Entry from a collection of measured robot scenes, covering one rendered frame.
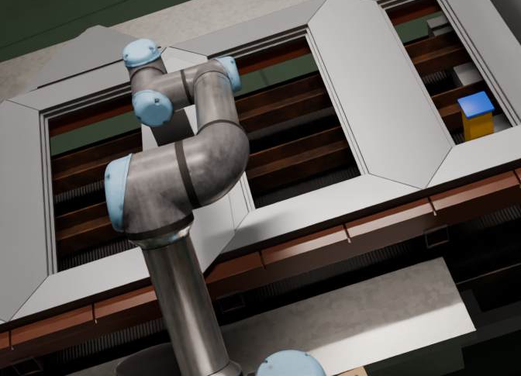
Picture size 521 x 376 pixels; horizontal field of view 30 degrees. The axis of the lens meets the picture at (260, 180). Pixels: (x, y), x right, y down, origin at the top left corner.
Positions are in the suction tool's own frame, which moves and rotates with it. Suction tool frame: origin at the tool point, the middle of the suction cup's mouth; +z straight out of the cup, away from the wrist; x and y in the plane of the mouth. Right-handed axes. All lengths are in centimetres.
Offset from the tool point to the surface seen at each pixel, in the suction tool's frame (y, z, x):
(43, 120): 30.3, 1.0, -32.3
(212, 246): 0.4, -0.2, 29.9
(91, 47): 15, 5, -62
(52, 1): 38, 84, -226
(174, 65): -5.3, -0.4, -32.6
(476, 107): -61, -4, 24
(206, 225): 0.1, -0.3, 24.0
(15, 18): 56, 84, -223
